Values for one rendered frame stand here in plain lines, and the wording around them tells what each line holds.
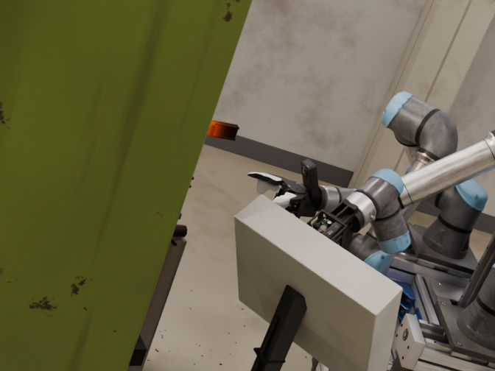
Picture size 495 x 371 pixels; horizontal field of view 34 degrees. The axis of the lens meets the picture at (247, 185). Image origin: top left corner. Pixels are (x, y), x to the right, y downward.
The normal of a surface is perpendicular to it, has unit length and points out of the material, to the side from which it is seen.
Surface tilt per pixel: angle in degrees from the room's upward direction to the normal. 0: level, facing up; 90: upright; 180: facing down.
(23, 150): 90
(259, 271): 120
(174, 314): 0
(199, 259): 0
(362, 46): 90
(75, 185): 90
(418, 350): 90
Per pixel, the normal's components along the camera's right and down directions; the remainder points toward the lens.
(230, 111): 0.00, 0.41
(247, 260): -0.69, 0.54
